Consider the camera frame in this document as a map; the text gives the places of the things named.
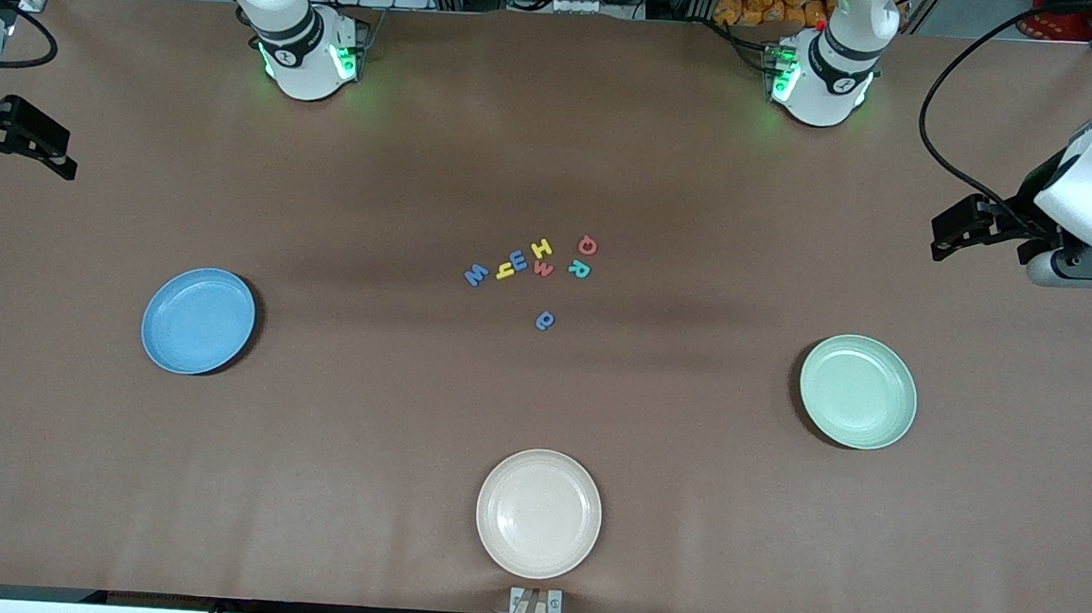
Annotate orange snack bags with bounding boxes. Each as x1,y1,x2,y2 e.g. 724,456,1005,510
712,0,831,33

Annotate blue plate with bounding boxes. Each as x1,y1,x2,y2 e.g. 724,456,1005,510
138,264,259,379

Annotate beige plate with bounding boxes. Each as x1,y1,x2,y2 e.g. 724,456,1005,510
472,446,607,584

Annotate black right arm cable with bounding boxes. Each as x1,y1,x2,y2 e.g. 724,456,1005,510
0,3,61,75

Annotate green plate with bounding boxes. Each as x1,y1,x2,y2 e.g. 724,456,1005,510
796,332,922,453

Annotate red object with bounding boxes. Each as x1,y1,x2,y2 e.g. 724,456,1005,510
1015,9,1092,44

